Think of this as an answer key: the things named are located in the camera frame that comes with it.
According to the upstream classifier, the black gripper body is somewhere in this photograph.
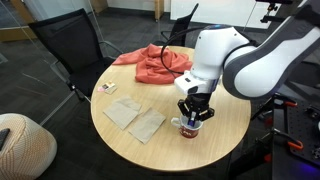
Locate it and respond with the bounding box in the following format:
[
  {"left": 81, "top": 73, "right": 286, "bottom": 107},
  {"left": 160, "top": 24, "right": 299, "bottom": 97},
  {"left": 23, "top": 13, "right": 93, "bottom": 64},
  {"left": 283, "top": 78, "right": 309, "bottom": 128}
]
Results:
[{"left": 184, "top": 92, "right": 213, "bottom": 115}]

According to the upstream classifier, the blue white marker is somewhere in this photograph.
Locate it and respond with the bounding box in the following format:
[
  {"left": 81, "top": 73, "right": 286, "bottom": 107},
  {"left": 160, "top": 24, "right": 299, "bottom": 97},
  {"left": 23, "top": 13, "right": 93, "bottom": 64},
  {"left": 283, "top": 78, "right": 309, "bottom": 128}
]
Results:
[{"left": 187, "top": 111, "right": 198, "bottom": 127}]

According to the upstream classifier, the black perforated robot base table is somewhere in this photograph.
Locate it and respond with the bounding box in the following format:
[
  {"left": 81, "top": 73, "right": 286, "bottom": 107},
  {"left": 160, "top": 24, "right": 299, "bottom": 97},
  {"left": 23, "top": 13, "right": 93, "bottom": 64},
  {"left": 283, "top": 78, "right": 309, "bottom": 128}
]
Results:
[{"left": 271, "top": 83, "right": 320, "bottom": 180}]

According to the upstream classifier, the red white ceramic mug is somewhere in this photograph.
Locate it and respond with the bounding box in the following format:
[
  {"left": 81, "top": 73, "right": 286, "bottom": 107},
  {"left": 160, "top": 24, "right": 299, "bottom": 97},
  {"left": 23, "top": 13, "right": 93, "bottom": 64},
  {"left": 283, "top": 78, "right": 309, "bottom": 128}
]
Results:
[{"left": 170, "top": 114, "right": 204, "bottom": 140}]

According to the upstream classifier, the brown paper napkin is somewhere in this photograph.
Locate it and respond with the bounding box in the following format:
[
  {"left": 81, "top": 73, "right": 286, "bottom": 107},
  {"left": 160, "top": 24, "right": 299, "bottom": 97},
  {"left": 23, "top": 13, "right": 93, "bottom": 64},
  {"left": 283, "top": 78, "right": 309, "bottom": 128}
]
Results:
[
  {"left": 127, "top": 107, "right": 167, "bottom": 145},
  {"left": 102, "top": 95, "right": 143, "bottom": 131}
]

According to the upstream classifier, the red crumpled cloth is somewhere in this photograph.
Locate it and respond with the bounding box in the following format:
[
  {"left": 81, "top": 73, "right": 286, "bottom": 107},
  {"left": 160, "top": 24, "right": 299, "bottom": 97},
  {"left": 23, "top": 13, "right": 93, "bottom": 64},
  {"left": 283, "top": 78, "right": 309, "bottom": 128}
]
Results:
[{"left": 112, "top": 43, "right": 194, "bottom": 85}]

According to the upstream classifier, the black slim-back office chair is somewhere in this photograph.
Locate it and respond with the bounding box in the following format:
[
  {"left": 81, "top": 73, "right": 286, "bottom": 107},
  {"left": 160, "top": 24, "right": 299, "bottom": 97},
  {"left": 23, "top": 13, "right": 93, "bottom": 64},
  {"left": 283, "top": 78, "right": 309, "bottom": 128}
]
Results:
[{"left": 160, "top": 3, "right": 200, "bottom": 48}]

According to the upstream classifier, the small printed card packet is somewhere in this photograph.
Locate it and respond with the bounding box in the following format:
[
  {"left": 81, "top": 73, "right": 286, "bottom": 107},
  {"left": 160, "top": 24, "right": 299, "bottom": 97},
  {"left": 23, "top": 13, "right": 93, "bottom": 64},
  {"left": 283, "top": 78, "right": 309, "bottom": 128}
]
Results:
[{"left": 101, "top": 81, "right": 118, "bottom": 95}]

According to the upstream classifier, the black mesh office chair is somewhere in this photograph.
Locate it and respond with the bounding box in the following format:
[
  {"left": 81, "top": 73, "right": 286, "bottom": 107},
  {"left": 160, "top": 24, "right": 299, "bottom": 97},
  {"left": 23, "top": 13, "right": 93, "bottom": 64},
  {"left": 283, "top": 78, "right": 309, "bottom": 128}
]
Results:
[{"left": 28, "top": 8, "right": 124, "bottom": 103}]

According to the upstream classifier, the white knitted pouf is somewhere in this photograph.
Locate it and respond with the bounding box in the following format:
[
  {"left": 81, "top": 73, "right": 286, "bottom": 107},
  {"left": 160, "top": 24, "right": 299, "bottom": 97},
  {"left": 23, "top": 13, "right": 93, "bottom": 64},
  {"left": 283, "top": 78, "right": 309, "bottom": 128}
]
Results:
[{"left": 0, "top": 113, "right": 58, "bottom": 180}]

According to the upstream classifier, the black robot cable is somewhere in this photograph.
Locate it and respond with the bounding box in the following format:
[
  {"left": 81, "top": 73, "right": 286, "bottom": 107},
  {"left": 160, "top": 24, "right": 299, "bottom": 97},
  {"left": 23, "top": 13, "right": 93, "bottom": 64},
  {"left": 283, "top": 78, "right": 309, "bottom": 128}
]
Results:
[{"left": 160, "top": 26, "right": 214, "bottom": 76}]

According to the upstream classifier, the wooden post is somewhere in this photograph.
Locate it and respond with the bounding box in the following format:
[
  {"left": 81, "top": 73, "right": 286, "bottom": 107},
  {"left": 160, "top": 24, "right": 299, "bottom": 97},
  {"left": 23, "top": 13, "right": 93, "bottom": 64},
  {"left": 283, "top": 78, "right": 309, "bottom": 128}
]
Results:
[{"left": 153, "top": 0, "right": 165, "bottom": 23}]

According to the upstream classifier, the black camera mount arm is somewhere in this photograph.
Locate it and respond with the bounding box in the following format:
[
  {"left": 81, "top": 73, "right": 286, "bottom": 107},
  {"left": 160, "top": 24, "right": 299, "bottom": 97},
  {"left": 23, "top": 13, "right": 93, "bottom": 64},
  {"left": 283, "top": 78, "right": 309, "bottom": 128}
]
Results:
[{"left": 254, "top": 0, "right": 303, "bottom": 24}]

